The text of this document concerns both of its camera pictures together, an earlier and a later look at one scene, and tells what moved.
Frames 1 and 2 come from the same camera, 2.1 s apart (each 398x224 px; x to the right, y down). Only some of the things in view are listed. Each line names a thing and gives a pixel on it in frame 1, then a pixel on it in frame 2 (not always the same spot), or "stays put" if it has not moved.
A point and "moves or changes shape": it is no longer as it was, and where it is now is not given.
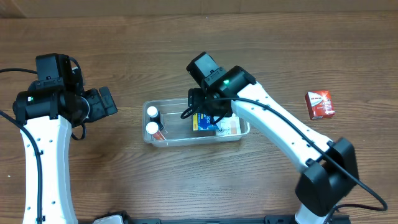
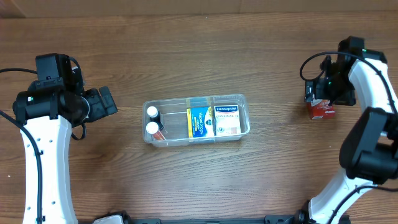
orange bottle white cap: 152,128 stays put
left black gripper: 107,100 stays put
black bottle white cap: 155,116 stays put
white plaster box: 229,126 stays put
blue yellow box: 203,122 moves or changes shape
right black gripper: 194,99 -> 321,93
